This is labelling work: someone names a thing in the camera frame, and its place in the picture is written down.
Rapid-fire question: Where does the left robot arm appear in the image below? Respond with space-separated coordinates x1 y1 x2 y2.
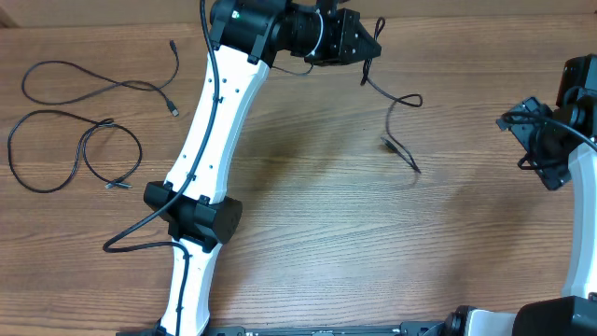
144 0 382 335

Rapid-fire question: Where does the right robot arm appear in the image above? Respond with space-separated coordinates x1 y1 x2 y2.
427 54 596 336

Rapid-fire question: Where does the black USB cable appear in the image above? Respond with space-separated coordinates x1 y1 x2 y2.
21 39 180 118

